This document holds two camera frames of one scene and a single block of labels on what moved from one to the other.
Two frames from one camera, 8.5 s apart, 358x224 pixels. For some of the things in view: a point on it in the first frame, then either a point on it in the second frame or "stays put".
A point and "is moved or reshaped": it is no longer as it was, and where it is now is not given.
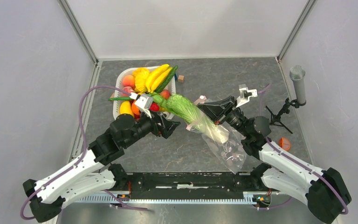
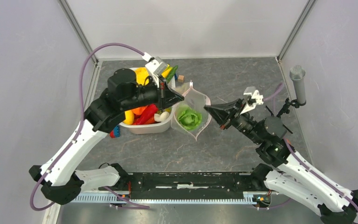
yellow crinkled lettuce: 140,74 stays put
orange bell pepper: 136,108 stays put
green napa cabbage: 187,108 is moved or reshaped
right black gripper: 219,111 stays put
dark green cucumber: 169,77 stays put
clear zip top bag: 230,145 -> 189,115
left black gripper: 166,127 -> 166,96
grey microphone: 297,73 stays put
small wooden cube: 181,78 stays put
